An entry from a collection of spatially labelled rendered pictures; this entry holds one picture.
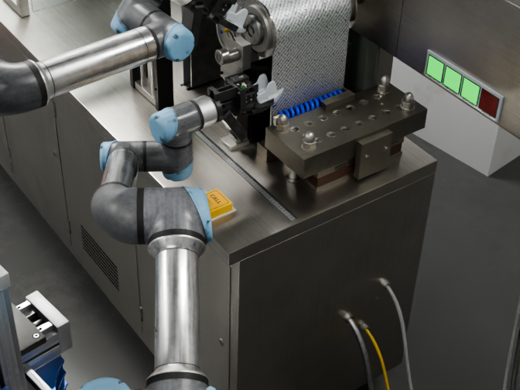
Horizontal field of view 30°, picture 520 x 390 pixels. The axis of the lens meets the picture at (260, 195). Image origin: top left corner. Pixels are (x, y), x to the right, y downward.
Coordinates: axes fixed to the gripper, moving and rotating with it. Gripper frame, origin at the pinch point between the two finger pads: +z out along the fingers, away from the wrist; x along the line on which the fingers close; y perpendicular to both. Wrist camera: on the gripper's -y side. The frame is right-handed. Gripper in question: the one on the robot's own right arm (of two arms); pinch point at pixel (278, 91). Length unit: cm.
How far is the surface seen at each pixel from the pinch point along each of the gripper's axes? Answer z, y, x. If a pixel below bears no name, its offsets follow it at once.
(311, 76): 10.3, 1.3, -0.3
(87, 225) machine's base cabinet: -29, -74, 60
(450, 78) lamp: 29.4, 9.6, -29.4
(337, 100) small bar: 14.6, -4.4, -6.4
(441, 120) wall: 134, -95, 62
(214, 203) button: -26.2, -16.6, -11.2
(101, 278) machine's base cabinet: -29, -92, 53
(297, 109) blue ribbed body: 4.1, -5.0, -3.1
